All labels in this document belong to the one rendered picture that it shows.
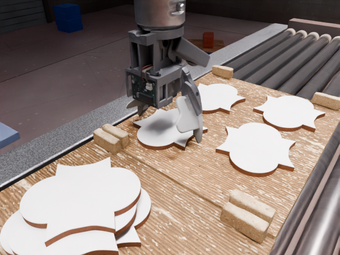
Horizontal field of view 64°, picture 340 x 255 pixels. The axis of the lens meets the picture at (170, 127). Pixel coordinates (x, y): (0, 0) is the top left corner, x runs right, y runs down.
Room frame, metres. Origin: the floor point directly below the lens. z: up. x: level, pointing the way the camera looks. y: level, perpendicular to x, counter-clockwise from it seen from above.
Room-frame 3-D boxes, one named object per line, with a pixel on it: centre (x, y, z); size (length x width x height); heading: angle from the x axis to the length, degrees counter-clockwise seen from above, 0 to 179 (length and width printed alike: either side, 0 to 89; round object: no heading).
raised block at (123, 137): (0.41, 0.10, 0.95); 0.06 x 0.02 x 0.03; 51
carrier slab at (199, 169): (0.48, -0.13, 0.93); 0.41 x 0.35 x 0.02; 141
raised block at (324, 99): (0.55, -0.35, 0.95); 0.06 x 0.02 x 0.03; 51
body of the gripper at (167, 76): (0.43, 0.02, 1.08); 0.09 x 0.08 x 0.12; 141
